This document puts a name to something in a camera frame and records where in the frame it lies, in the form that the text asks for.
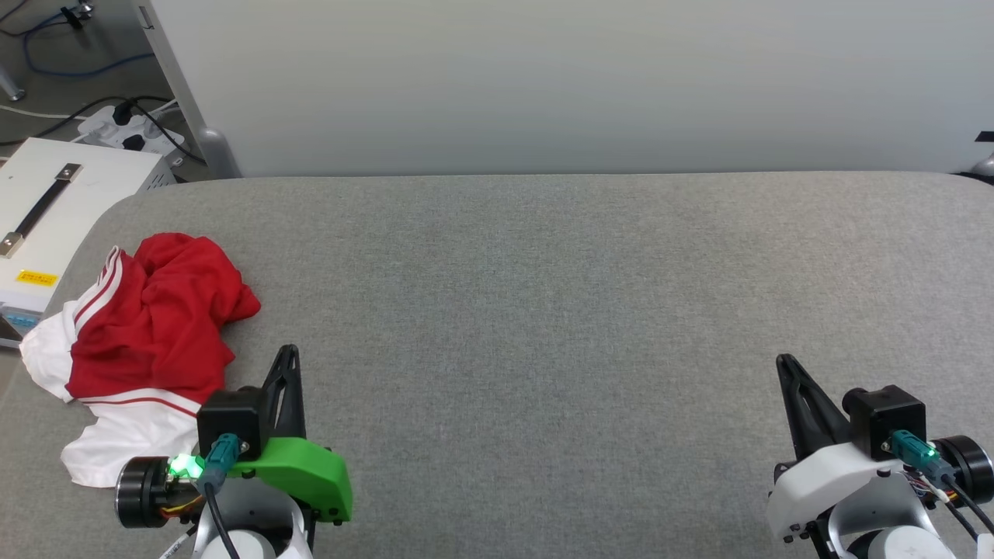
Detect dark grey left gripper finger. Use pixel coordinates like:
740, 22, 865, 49
262, 345, 290, 445
283, 345, 307, 440

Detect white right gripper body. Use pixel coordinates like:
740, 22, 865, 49
766, 441, 933, 544

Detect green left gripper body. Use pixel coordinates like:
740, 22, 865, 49
229, 437, 354, 525

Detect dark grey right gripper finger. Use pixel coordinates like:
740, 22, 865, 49
777, 355, 820, 463
786, 355, 852, 455

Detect red and white shirt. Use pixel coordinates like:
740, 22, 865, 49
19, 231, 262, 488

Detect white power strip with plugs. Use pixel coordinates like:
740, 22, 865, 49
76, 103, 189, 168

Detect white partition board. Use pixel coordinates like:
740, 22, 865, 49
130, 0, 994, 179

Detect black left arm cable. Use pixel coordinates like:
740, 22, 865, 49
194, 433, 243, 559

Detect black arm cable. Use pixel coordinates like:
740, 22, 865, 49
889, 429, 994, 536
194, 433, 243, 559

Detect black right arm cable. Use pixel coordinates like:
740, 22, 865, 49
889, 429, 994, 536

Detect white box with black handle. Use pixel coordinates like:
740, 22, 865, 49
0, 138, 176, 348

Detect black floor cable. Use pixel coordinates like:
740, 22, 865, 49
0, 93, 204, 164

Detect blue floor cable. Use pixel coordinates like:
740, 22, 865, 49
22, 14, 156, 80

